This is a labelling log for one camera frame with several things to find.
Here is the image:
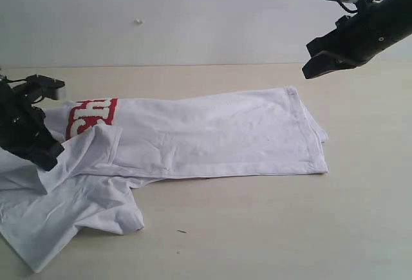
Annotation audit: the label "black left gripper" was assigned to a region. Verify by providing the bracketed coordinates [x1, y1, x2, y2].
[1, 82, 64, 171]

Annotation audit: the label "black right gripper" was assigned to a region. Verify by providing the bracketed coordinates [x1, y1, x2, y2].
[302, 0, 393, 79]

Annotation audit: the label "white t-shirt red lettering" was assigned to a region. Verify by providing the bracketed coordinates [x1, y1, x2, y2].
[1, 86, 328, 272]

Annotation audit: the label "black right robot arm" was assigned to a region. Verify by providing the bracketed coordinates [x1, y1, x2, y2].
[302, 0, 411, 79]

